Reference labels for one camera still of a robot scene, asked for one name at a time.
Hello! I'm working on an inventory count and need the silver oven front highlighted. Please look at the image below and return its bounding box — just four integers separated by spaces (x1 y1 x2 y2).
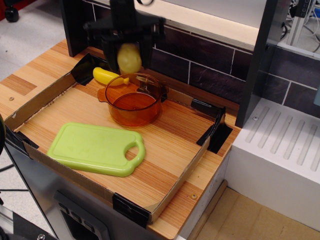
5 143 159 240

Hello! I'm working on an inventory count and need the yellow toy banana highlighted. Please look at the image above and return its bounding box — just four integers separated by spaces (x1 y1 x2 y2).
92 67 130 86

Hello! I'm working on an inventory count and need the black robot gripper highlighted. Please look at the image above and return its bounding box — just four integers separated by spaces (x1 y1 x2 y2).
83 0 166 73

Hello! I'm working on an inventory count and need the white sink drainboard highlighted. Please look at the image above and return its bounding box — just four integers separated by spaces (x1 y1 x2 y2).
225 99 320 230

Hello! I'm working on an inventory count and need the orange transparent pot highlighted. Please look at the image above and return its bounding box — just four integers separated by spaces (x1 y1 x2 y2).
97 73 169 127

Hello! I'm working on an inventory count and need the green plastic cutting board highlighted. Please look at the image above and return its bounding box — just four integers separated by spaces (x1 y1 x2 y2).
47 122 146 177

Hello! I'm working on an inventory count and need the yellow toy potato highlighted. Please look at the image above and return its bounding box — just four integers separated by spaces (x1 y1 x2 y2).
117 43 142 74

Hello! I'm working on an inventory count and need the black vertical post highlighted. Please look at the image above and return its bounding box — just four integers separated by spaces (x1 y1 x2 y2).
235 0 290 128

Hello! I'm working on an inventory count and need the cardboard fence with black tape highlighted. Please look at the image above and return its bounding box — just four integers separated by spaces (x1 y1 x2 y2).
0 54 238 234

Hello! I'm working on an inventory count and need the black caster wheel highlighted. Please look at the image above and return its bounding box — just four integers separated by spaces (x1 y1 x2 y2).
4 5 19 23

